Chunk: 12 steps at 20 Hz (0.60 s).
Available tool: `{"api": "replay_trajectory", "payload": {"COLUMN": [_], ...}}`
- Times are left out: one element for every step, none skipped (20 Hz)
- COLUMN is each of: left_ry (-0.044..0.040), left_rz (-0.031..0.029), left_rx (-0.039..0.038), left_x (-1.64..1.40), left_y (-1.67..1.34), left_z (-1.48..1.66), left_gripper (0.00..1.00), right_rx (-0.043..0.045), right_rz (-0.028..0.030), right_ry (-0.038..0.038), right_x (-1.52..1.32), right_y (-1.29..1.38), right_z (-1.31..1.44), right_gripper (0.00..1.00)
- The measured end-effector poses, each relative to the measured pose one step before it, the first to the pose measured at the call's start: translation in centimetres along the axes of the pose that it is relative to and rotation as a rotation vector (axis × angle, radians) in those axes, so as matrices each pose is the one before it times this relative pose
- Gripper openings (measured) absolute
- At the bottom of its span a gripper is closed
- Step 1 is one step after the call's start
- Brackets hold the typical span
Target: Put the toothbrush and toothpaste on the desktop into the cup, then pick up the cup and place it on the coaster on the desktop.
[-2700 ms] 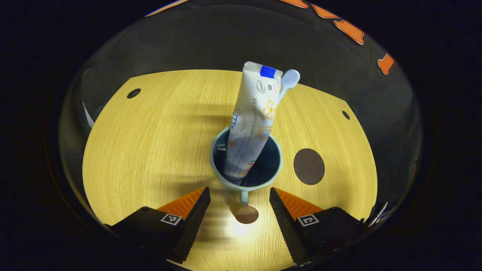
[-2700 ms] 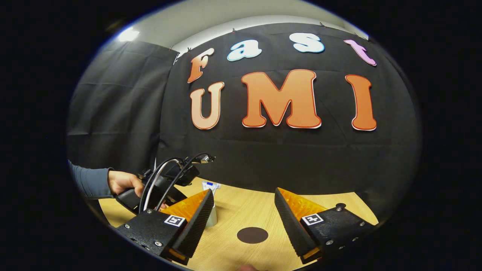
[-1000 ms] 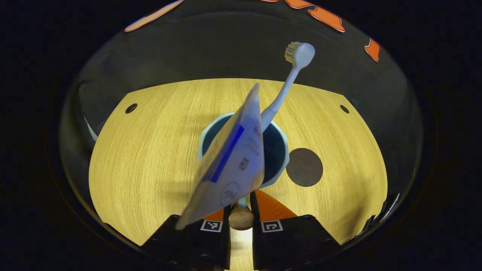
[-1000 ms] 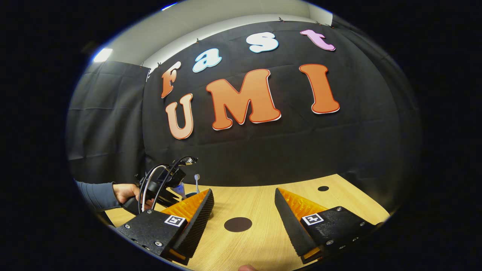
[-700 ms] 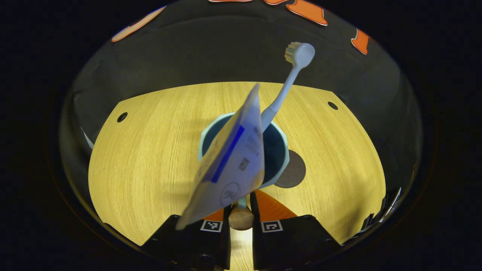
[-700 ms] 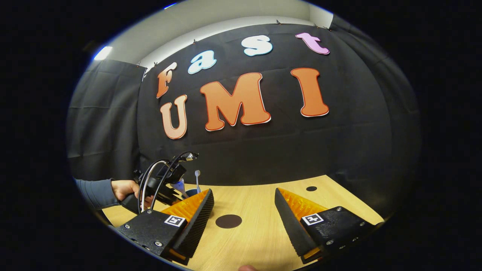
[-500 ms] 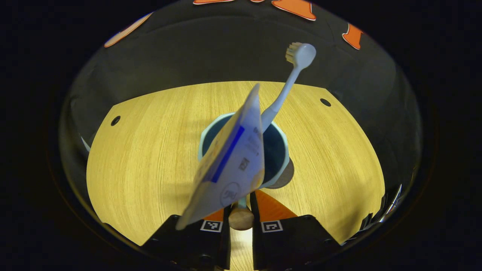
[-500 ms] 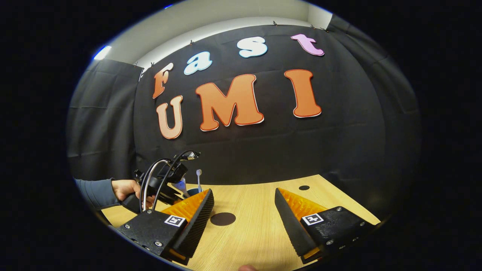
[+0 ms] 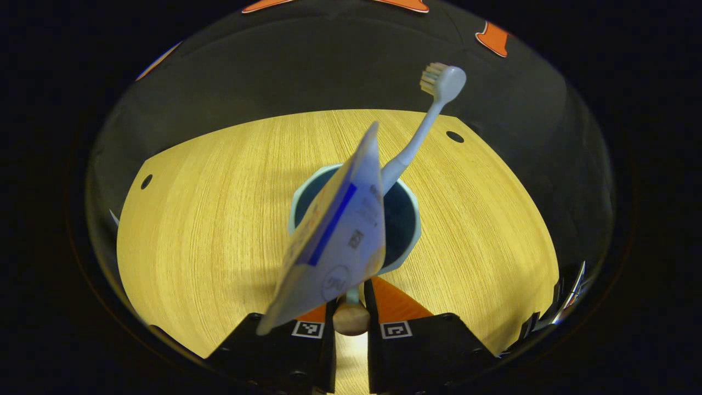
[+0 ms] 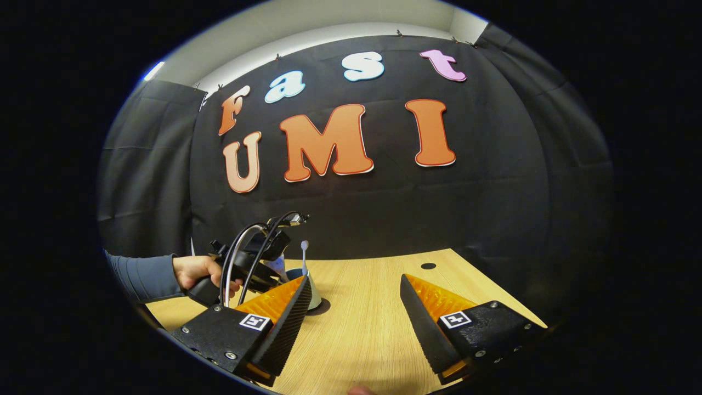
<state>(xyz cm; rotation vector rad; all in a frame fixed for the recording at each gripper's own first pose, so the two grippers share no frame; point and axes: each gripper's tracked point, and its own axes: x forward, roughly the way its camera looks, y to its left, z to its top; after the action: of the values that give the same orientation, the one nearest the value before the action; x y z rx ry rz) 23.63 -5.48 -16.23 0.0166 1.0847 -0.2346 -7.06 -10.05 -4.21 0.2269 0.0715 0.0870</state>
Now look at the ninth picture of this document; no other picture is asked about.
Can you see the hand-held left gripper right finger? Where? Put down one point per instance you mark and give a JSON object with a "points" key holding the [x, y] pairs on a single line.
{"points": [[372, 340]]}

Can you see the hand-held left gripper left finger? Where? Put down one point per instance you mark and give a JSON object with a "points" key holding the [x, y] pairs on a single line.
{"points": [[329, 356]]}

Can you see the white toothpaste tube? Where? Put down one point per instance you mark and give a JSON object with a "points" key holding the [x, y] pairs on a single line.
{"points": [[340, 247]]}

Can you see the white toothbrush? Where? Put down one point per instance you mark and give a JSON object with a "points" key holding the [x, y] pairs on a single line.
{"points": [[419, 137]]}

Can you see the wooden desktop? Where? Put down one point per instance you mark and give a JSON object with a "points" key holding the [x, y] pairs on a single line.
{"points": [[208, 219]]}

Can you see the black backdrop cloth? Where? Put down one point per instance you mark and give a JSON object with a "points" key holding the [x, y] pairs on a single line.
{"points": [[274, 66]]}

